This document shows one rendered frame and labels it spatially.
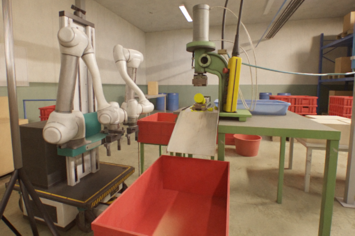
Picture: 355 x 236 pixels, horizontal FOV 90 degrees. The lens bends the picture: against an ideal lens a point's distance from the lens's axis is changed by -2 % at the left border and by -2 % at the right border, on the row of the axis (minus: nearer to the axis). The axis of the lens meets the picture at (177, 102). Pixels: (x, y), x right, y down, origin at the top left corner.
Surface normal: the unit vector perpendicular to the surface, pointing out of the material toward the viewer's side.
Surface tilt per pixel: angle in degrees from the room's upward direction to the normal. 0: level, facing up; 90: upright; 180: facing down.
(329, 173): 90
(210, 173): 90
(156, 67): 90
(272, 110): 100
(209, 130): 30
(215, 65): 90
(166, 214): 0
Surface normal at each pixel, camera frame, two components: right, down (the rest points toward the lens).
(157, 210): 0.00, -1.00
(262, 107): -0.26, 0.25
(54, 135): 0.10, 0.19
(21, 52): 0.96, 0.02
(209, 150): -0.14, -0.82
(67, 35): 0.13, -0.03
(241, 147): -0.66, 0.22
